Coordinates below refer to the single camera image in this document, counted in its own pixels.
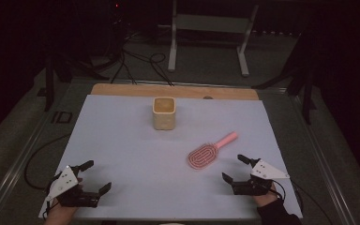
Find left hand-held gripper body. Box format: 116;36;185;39
45;164;102;209

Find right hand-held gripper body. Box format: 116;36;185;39
232;158;290;196

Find pink hairbrush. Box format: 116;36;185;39
187;130;239;171

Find square wooden holder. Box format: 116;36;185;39
152;97;177;131

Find person's right hand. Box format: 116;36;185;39
252;184;279;207

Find person's left hand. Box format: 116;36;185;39
43;201;78;225

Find white table mat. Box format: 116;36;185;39
37;94;304;219

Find white metal stand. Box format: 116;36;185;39
167;0;260;78

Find black cable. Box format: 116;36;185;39
290;181;334;225
23;133;71;190

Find black square floor frame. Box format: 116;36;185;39
51;111;73;125

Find black floor cables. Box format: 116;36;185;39
111;40;174;87

